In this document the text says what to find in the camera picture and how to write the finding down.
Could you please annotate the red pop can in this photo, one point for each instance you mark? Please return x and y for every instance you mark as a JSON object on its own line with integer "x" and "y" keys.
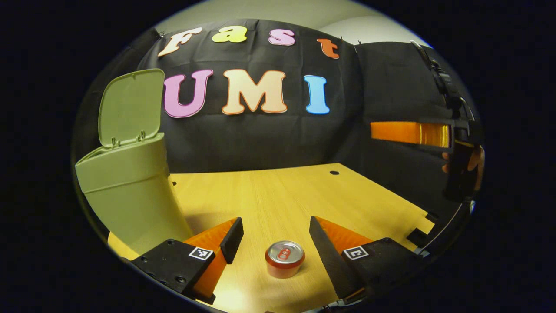
{"x": 284, "y": 261}

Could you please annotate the wooden desktop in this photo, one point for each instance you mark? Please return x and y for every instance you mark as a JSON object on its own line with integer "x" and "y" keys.
{"x": 269, "y": 195}

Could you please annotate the pale green desktop garbage bin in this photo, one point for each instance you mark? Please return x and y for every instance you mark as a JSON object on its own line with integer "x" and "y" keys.
{"x": 130, "y": 187}

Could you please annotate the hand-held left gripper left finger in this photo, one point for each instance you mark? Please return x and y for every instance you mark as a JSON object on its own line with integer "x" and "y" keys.
{"x": 232, "y": 241}

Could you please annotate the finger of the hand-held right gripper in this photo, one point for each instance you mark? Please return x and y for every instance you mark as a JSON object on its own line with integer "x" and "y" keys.
{"x": 408, "y": 132}

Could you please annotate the black backdrop cloth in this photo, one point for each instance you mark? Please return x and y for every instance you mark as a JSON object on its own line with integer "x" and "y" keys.
{"x": 260, "y": 139}

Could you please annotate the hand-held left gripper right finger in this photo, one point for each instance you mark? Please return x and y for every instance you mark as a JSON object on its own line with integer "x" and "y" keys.
{"x": 332, "y": 265}

